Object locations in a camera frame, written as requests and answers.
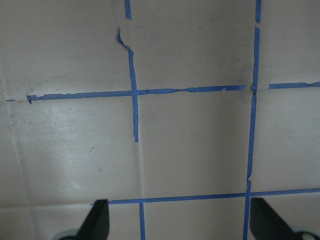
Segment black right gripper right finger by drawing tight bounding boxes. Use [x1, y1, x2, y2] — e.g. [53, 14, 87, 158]
[249, 197, 300, 240]

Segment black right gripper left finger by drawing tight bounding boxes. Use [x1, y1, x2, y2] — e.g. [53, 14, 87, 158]
[76, 199, 110, 240]

